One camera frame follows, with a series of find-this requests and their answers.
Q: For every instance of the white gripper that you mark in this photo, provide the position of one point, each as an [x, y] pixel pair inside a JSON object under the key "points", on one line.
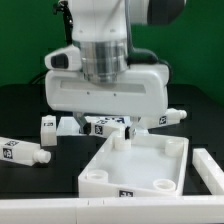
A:
{"points": [[141, 91]]}

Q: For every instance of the white desk top tray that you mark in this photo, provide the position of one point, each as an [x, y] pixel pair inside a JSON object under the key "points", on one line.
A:
{"points": [[145, 166]]}

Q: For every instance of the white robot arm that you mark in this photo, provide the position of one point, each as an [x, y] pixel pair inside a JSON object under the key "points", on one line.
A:
{"points": [[101, 72]]}

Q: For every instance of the white front fence bar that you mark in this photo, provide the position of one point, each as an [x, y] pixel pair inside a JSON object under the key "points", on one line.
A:
{"points": [[153, 210]]}

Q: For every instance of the white fence bar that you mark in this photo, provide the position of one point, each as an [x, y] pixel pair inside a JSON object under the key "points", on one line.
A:
{"points": [[209, 171], [153, 210]]}

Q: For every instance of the white right fence bar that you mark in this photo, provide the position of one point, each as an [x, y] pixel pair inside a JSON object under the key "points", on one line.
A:
{"points": [[209, 171]]}

